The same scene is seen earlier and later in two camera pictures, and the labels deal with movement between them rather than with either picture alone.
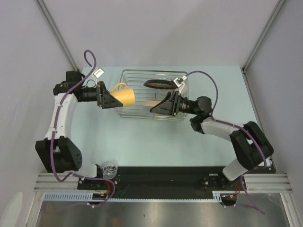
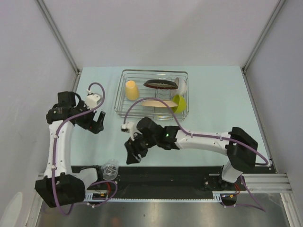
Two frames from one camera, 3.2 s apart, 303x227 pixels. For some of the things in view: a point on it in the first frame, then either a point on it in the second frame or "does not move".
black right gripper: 165,107 → 133,150
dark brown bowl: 161,83 does not move
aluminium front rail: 257,182 does not move
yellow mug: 126,96 → 132,91
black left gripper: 105,100 → 95,126
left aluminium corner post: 46,13 does not move
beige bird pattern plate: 151,102 does not move
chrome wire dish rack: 150,86 does not move
